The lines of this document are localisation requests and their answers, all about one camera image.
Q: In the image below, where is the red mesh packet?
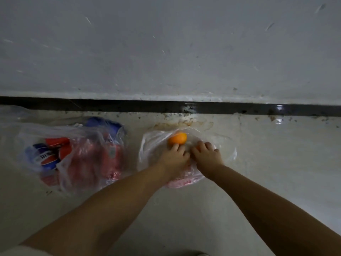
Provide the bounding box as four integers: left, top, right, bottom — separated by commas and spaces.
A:
166, 165, 205, 189

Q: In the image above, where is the orange fruit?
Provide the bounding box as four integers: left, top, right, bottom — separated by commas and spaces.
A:
168, 132, 188, 146

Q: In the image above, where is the person's left hand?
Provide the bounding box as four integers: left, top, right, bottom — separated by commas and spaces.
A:
157, 143, 191, 182

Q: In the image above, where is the person's right forearm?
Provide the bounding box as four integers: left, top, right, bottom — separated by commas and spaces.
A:
204, 165, 341, 256

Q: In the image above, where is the small clear plastic bag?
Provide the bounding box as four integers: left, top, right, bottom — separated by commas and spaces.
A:
137, 127, 238, 190

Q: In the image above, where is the person's left forearm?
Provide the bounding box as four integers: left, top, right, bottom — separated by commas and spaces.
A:
20, 164, 176, 256

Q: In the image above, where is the person's right hand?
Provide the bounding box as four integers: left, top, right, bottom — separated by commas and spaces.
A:
191, 141, 225, 181

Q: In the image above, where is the large clear plastic bag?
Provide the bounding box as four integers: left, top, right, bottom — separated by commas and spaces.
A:
0, 105, 129, 196

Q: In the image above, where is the blue white red snack packet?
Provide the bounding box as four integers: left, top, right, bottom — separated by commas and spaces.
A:
25, 137, 73, 174

